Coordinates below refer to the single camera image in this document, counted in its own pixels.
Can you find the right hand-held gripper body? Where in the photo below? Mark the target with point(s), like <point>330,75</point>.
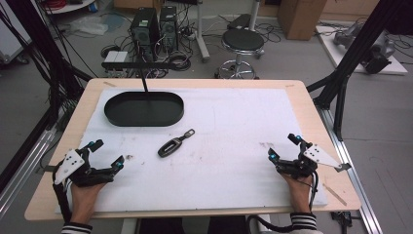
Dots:
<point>303,164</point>

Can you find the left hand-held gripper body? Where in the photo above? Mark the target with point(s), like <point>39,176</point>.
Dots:
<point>85,175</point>

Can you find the black car key fob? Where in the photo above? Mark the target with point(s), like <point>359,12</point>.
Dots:
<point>173,147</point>

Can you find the black oval tray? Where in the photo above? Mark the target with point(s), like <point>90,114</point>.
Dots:
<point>144,109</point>

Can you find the person's left hand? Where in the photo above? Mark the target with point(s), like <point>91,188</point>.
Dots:
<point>85,200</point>

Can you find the person's right hand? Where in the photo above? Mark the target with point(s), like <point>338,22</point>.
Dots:
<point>299,193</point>

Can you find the thin wooden stick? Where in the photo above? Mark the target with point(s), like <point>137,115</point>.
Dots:
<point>334,194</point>

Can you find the white table mat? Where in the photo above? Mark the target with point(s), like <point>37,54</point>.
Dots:
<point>211,169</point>

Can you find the black clamp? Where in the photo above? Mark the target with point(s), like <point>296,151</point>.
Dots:
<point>342,218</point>

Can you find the white box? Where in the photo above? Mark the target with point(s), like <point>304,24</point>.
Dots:
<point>116,56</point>

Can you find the black T-shaped stand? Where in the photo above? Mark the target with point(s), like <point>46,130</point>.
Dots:
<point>142,65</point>

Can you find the person's dark trouser legs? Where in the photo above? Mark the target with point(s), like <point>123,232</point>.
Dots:
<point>191,226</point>

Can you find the white floor board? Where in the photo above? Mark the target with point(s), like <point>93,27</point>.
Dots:
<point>328,45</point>

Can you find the black round stool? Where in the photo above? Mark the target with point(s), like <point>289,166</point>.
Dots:
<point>243,40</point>

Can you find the grey robot device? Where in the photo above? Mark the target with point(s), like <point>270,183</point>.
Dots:
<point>378,53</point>

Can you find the clear plastic sheet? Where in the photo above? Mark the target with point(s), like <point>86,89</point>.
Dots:
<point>89,25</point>

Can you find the brown cardboard box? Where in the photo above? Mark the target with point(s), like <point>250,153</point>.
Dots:
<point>300,18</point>

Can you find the large black computer tower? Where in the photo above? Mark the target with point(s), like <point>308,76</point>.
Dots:
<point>144,32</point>

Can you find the slim black computer tower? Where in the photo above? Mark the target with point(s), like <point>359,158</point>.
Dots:
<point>168,27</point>

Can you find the grey metal stand leg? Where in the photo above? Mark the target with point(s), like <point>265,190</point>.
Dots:
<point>201,35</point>

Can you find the aluminium rail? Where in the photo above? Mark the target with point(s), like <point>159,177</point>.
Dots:
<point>22,175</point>
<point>350,175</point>

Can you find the black metal frame stand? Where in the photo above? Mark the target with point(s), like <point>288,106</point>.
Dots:
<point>357,48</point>
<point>29,35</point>

